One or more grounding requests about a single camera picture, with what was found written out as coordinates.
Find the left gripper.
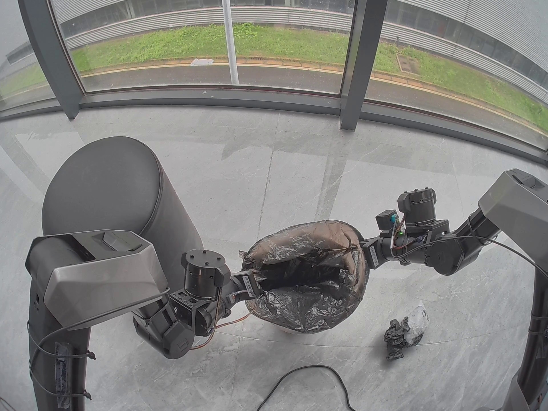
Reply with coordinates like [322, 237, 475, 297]
[229, 272, 264, 304]

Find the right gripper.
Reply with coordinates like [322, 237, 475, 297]
[360, 234, 399, 270]

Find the black plastic bag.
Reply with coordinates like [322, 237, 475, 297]
[238, 219, 370, 335]

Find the crumpled black plastic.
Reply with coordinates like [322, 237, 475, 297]
[384, 317, 412, 362]

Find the dark grey round chair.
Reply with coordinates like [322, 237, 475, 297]
[41, 136, 204, 329]

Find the window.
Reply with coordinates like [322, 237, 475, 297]
[0, 0, 548, 164]

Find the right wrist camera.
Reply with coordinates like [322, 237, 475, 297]
[375, 209, 401, 233]

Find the black cable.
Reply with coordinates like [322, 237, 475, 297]
[255, 365, 357, 411]
[28, 289, 171, 358]
[469, 236, 541, 320]

